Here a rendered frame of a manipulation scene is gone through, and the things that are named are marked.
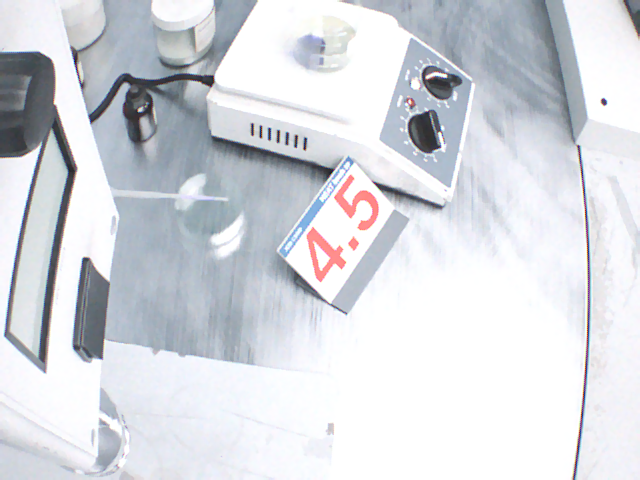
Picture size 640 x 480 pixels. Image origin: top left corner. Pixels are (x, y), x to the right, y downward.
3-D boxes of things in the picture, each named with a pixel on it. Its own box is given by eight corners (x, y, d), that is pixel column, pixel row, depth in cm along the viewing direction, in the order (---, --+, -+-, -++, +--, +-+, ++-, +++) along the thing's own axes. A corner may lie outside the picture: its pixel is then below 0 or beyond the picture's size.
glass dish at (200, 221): (237, 254, 63) (236, 242, 61) (170, 242, 63) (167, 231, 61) (250, 187, 65) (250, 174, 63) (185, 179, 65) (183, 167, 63)
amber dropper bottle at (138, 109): (143, 147, 66) (135, 106, 60) (120, 134, 67) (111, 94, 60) (163, 121, 68) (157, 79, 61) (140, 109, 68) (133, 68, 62)
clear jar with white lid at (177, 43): (147, 67, 70) (141, 22, 63) (166, 23, 72) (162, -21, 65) (205, 69, 70) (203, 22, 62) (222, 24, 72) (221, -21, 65)
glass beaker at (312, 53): (358, 36, 62) (367, -18, 54) (356, 86, 60) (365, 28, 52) (284, 30, 62) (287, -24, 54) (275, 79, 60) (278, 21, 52)
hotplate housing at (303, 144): (471, 93, 70) (485, 48, 63) (445, 215, 65) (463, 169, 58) (242, 28, 72) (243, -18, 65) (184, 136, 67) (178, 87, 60)
